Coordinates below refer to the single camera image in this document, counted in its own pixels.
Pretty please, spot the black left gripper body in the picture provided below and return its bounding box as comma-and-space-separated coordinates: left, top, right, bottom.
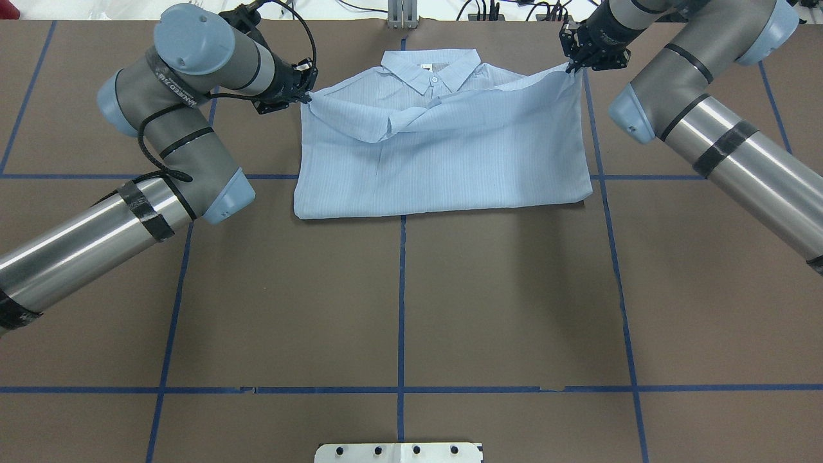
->
253, 57, 318, 115

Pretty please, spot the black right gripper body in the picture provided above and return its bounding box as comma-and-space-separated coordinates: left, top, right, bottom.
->
559, 21, 630, 73

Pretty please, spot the light blue button shirt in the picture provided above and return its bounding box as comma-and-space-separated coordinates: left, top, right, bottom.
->
294, 49, 593, 220

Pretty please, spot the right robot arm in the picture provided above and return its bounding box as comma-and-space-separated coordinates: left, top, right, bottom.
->
559, 1, 822, 273

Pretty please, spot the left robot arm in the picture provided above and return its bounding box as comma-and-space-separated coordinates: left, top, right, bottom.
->
2, 1, 318, 334

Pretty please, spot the black cables bundle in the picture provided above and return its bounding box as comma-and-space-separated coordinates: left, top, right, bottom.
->
457, 0, 573, 23

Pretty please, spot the grey aluminium post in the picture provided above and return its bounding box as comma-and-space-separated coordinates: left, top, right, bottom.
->
387, 0, 419, 30

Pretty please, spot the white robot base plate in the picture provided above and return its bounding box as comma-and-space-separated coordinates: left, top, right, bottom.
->
314, 442, 485, 462

